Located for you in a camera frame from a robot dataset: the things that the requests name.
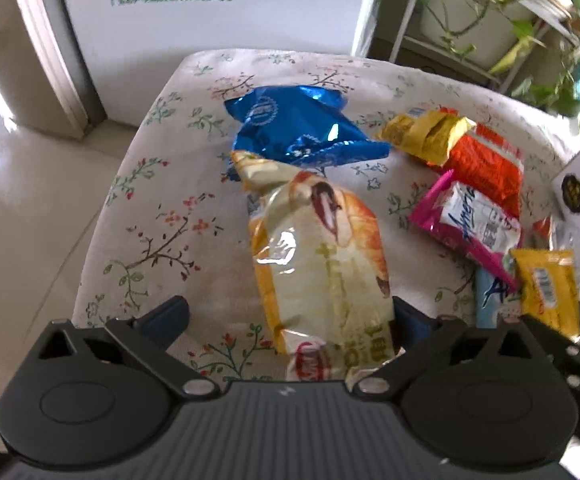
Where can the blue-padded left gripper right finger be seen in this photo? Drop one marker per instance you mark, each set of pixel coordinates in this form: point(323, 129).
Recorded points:
point(426, 343)

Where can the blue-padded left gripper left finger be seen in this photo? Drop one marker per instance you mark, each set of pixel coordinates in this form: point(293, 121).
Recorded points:
point(147, 339)

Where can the cream croissant bread bag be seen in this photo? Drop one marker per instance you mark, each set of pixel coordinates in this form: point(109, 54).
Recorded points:
point(321, 271)

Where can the pink white Ameria packet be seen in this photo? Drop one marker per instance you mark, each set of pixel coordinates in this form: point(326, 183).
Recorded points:
point(466, 220)

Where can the blue foil snack bag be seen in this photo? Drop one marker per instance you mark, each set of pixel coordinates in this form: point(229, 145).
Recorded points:
point(289, 129)

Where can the light blue Ameria packet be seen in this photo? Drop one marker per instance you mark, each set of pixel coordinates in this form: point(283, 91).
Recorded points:
point(494, 303)

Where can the floral tablecloth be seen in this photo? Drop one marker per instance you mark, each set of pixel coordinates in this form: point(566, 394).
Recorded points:
point(175, 224)

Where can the yellow barcode snack packet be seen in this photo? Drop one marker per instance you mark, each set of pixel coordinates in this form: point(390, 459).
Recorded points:
point(549, 290)

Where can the orange-red snack packet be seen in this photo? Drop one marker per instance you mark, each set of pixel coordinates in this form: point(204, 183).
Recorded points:
point(488, 162)

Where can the white refrigerator with green logo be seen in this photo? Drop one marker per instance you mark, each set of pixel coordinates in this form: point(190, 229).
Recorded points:
point(109, 59)

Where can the white metal plant stand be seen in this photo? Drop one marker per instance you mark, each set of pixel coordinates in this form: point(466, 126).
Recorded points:
point(550, 14)

